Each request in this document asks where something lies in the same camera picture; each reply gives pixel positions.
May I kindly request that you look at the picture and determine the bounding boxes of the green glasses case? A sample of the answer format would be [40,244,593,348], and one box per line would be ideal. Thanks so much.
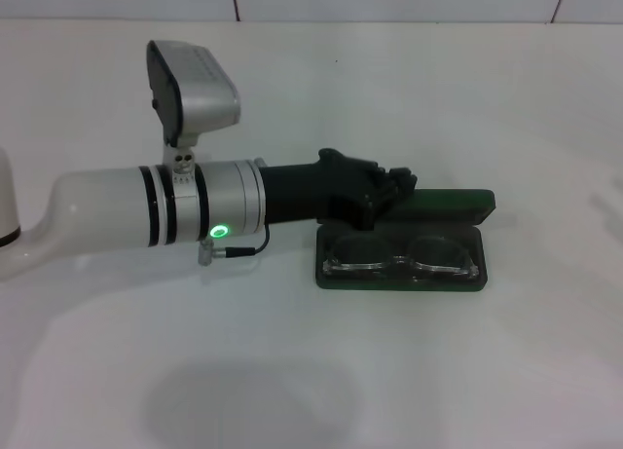
[314,188,496,292]

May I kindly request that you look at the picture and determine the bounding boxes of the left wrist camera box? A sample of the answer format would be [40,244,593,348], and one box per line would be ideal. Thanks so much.
[146,39,243,148]

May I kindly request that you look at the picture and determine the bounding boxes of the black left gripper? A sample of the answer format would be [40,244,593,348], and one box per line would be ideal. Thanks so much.
[257,147,420,232]

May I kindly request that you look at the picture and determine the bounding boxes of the clear white glasses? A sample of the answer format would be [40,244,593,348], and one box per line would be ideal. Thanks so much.
[321,234,481,280]

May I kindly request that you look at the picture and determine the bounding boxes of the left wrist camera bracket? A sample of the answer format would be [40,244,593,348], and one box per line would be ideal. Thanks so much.
[162,131,200,186]

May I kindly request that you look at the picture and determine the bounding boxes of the dark left wrist cable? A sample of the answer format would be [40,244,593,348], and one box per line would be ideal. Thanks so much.
[211,223,272,255]

